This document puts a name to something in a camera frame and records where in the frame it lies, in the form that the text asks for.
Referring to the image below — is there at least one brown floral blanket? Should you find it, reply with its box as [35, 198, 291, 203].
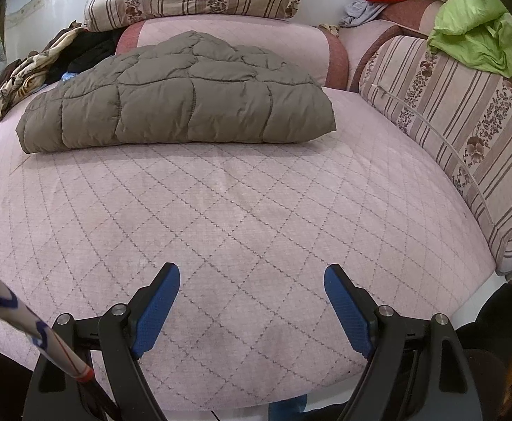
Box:
[0, 21, 85, 120]

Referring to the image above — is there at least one pink quilted bed mattress cover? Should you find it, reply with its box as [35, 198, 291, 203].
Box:
[0, 89, 496, 410]

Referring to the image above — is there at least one striped floral side cushion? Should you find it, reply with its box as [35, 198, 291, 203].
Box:
[359, 35, 512, 275]

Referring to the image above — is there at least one black garment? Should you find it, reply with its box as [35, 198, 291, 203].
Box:
[45, 28, 125, 85]

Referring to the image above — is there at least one lime green garment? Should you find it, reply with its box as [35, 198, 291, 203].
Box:
[427, 0, 512, 79]

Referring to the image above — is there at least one olive green puffer jacket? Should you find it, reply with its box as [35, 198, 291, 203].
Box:
[16, 31, 336, 154]

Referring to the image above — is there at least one pink rolled quilt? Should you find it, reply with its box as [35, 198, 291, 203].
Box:
[116, 14, 349, 90]

